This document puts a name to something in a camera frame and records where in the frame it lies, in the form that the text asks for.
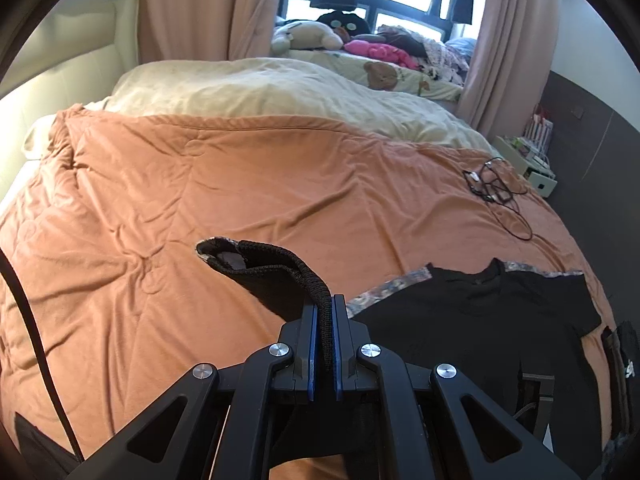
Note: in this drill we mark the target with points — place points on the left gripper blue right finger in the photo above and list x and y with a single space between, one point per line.
352 378

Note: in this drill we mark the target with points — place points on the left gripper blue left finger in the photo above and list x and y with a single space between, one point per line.
301 338

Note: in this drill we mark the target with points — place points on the black t-shirt floral trim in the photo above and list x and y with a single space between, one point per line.
472 375

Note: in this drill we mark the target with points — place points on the stack of folded clothes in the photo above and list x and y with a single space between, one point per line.
621 455

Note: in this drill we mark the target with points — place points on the orange bed blanket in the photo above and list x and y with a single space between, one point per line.
103 238

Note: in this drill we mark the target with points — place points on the cream duvet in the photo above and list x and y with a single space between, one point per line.
283 87

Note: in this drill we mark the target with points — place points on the cream bedside cabinet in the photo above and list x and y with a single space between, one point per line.
531 167

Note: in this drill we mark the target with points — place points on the small black folded cloth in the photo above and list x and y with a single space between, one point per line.
46 459

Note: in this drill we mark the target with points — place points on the pink cloth on daybed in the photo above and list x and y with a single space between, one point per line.
381 52

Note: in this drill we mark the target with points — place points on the white plush toy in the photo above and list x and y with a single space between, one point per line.
305 35

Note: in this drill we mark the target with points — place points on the black penguin plush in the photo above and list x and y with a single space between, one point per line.
350 22

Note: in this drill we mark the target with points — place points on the left pink curtain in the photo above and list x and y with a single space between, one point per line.
205 30

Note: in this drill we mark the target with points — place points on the pink curtain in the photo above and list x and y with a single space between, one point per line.
510 65
205 30

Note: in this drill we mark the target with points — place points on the right pink curtain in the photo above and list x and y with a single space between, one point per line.
510 65

